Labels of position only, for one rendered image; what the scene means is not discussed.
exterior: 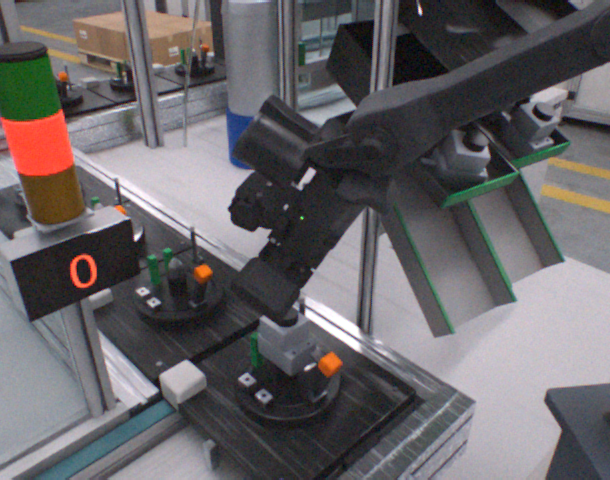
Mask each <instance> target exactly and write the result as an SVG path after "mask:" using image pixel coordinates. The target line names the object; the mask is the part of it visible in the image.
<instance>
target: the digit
mask: <svg viewBox="0 0 610 480"><path fill-rule="evenodd" d="M52 256H53V259H54V264H55V268H56V271H57V275H58V278H59V282H61V286H62V290H63V294H64V297H65V301H66V302H69V301H71V300H73V299H75V298H78V297H81V296H83V295H85V294H88V293H90V292H92V291H94V290H97V289H100V288H102V287H104V286H107V284H109V283H110V280H109V276H108V272H107V267H106V263H105V257H104V253H103V248H102V244H101V239H100V235H96V236H94V238H91V239H88V240H86V241H83V242H81V243H77V244H74V245H72V246H69V247H67V248H64V249H61V250H58V251H55V252H53V253H52Z"/></svg>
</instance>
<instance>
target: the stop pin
mask: <svg viewBox="0 0 610 480"><path fill-rule="evenodd" d="M203 450H204V457H205V464H206V466H207V467H208V468H209V469H210V471H211V472H213V471H214V469H215V468H218V467H219V466H220V465H219V457H218V447H217V444H216V443H214V442H213V441H212V440H211V439H209V440H207V441H206V442H204V443H203Z"/></svg>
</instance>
